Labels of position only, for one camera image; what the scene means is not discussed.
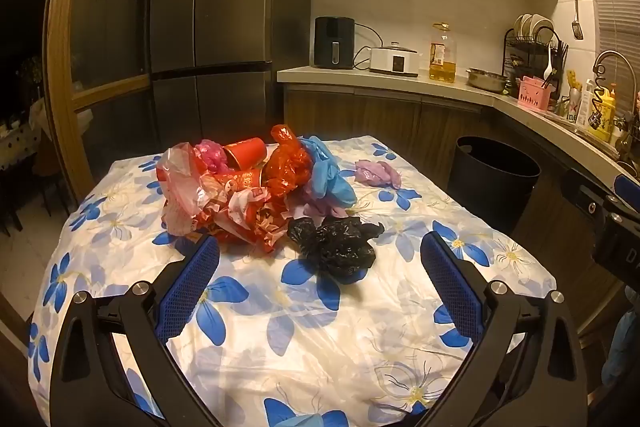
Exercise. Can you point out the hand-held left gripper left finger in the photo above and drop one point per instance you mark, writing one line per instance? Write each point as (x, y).
(192, 287)

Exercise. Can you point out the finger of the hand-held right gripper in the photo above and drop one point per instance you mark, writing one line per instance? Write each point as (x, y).
(628, 187)
(585, 192)

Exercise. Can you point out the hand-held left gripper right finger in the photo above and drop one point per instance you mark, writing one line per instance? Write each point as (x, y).
(450, 287)

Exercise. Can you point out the black trash bin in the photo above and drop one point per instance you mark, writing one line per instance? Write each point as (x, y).
(492, 187)

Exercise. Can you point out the red paper cup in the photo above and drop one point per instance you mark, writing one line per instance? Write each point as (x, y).
(240, 181)
(245, 152)

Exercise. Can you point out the pink plastic bag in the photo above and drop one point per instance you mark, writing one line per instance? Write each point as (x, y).
(212, 154)

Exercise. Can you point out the red plastic bag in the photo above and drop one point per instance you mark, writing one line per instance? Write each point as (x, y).
(287, 162)

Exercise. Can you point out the person's right hand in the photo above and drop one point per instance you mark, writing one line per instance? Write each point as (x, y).
(622, 347)

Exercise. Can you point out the yellow dish soap bottle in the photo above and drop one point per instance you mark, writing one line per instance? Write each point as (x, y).
(602, 117)

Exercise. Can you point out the white bottle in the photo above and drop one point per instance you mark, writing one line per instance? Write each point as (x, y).
(585, 107)

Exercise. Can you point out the crumpled red printed wrapper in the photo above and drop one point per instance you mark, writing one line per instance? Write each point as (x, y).
(245, 219)

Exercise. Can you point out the printed drink can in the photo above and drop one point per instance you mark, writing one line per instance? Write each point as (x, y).
(574, 107)

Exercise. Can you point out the translucent pinkish plastic bag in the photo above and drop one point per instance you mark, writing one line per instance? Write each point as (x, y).
(180, 192)

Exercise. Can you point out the pink utensil holder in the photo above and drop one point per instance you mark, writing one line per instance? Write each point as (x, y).
(534, 96)

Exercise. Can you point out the black plastic bag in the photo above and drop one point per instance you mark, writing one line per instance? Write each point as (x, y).
(340, 247)

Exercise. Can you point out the floral printed blanket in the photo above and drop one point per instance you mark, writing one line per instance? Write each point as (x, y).
(300, 347)

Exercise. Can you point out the white plastic spoon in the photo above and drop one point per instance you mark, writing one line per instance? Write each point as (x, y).
(549, 67)

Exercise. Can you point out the curved metal faucet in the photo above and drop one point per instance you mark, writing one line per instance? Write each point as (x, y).
(602, 57)

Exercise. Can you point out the black dish rack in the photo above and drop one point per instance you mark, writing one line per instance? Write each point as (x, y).
(525, 57)

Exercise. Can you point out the stainless steel pot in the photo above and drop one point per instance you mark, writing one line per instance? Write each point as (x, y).
(486, 81)

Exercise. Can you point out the hanging metal spatula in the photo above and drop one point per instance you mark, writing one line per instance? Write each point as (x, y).
(577, 27)

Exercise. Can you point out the blue plastic bag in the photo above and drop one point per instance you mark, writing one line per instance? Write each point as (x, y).
(327, 174)

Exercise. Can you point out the white plates in rack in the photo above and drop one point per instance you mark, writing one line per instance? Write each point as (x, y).
(537, 27)

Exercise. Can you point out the window blinds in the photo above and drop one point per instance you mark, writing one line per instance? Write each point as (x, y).
(617, 7)

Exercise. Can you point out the cooking oil bottle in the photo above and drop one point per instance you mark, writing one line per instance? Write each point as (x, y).
(443, 57)

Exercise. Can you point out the table with dotted cloth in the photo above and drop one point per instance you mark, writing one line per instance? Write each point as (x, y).
(20, 137)

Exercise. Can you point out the white electric cooker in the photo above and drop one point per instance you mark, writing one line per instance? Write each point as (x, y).
(394, 59)

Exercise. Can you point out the dark grey refrigerator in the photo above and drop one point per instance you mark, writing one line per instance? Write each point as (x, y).
(225, 32)

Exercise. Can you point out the wooden framed glass door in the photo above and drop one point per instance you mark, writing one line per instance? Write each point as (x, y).
(110, 32)

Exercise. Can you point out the black air fryer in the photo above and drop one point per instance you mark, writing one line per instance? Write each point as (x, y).
(332, 39)

